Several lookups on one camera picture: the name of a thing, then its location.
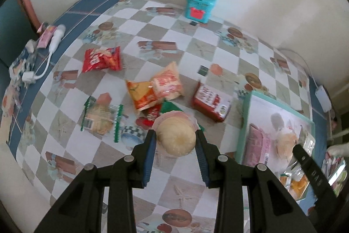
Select small red snack packet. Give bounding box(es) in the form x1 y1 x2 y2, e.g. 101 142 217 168
140 106 161 127

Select shallow teal cardboard tray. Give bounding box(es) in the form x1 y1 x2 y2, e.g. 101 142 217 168
236 90 317 202

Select green-edged cracker packet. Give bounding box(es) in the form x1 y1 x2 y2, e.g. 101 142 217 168
81 97 124 142

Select white and red roll packet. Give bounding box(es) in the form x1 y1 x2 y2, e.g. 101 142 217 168
150 62 183 100

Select white handheld device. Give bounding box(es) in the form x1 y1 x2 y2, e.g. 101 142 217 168
48 24 66 53

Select pink tube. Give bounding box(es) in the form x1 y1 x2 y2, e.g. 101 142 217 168
38 26 56 48

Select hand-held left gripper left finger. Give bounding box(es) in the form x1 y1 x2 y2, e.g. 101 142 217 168
34 129 158 233

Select round pastry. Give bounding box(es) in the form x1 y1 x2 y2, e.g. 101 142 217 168
151 110 201 156
274 132 298 165

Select dark red snack box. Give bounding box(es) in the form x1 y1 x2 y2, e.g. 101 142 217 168
192 82 232 122

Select white charger plug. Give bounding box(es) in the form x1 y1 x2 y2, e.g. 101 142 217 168
22 71 38 84

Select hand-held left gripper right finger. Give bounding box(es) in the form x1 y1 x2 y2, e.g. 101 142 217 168
195 129 318 233

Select pink snack packet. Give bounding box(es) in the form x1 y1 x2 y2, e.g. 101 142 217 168
242 124 272 168

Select white power adapter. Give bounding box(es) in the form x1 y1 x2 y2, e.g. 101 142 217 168
315 85 332 113

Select orange snack packet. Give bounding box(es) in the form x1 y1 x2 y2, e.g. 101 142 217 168
125 80 161 111

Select green snack box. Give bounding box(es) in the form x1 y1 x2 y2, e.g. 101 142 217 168
159 100 206 131

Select white device cable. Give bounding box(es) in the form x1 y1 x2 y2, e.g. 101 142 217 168
33 51 53 78

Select yellow snack packet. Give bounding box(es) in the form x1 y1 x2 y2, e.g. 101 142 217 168
279 165 311 199

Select reddish wooden rail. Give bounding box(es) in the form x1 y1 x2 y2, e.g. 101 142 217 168
15 0 41 31

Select pile of colourful small packets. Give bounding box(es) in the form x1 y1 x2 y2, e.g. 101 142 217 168
322 151 349 195

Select thin white cable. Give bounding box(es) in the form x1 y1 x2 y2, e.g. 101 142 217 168
275 48 319 89

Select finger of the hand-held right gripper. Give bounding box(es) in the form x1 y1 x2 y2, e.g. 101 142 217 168
292 143 337 197

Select teal tin box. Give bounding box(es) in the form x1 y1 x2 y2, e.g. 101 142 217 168
185 0 218 24

